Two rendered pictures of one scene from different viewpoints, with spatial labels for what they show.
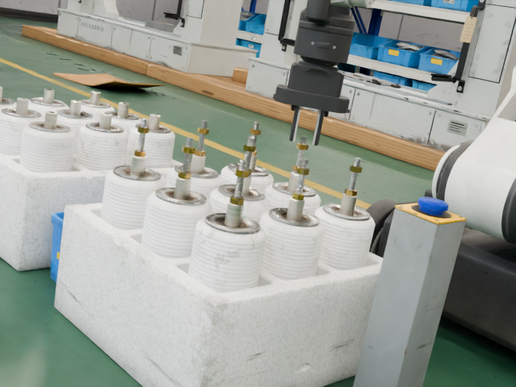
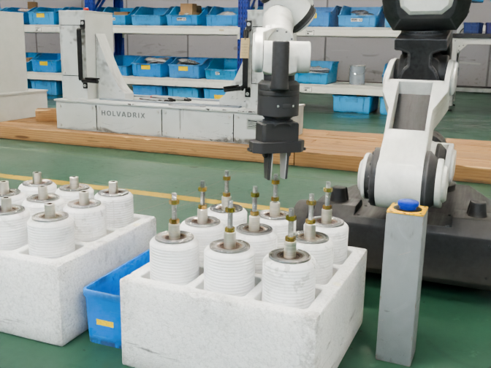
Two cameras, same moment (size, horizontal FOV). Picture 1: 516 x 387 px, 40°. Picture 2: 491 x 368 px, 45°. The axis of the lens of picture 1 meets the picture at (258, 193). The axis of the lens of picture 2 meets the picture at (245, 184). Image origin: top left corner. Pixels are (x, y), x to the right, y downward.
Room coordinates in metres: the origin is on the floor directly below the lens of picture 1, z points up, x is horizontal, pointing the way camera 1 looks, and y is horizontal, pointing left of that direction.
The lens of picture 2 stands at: (-0.01, 0.48, 0.62)
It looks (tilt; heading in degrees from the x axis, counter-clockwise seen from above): 13 degrees down; 338
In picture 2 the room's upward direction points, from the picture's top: 1 degrees clockwise
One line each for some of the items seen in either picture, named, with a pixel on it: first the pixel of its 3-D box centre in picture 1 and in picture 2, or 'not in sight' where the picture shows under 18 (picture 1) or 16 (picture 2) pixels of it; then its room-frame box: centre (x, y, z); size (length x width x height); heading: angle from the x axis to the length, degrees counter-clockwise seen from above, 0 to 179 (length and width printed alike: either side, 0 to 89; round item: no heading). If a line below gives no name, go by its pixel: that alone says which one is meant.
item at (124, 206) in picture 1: (130, 228); (174, 281); (1.07, 0.19, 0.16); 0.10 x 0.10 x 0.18
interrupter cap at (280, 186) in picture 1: (293, 190); (274, 215); (1.15, -0.06, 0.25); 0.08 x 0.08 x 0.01
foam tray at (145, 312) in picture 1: (224, 287); (252, 303); (1.07, 0.03, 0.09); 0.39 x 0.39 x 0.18; 45
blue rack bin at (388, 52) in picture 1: (408, 54); (156, 66); (6.63, -1.13, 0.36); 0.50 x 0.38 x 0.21; 137
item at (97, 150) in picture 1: (99, 172); (85, 241); (1.37, 0.32, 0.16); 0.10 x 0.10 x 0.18
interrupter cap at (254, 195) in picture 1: (241, 193); (253, 229); (1.07, 0.03, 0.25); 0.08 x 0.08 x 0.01
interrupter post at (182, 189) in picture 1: (182, 188); (229, 239); (0.98, 0.11, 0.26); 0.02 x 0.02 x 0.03
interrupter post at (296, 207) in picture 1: (295, 209); (310, 231); (0.98, -0.06, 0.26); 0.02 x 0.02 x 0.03
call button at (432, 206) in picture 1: (431, 207); (408, 205); (0.91, -0.23, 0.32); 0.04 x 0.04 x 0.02
